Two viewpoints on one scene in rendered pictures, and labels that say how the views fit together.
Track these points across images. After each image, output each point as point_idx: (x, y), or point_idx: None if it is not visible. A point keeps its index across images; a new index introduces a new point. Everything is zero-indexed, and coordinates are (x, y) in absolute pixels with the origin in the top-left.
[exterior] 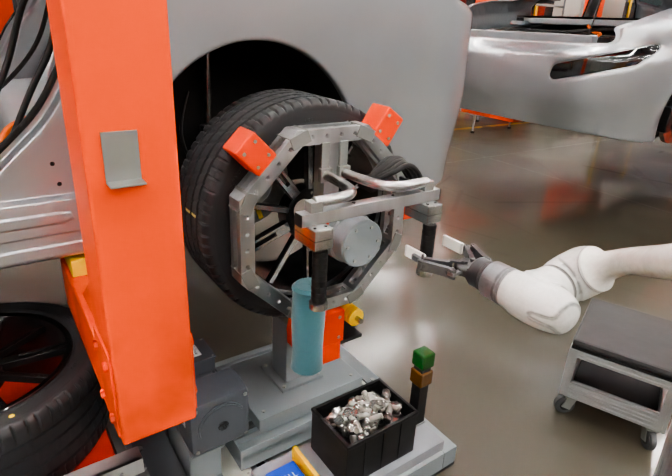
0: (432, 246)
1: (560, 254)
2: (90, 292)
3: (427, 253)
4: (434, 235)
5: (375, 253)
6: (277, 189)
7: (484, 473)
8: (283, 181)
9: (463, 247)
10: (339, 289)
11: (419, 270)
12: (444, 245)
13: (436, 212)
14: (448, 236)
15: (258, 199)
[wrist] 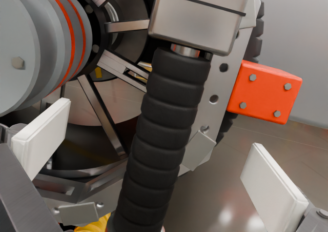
0: (164, 151)
1: None
2: None
3: (137, 170)
4: (182, 106)
5: (9, 102)
6: (128, 50)
7: None
8: (139, 44)
9: (301, 221)
10: (68, 191)
11: (110, 222)
12: (244, 183)
13: None
14: (267, 153)
15: None
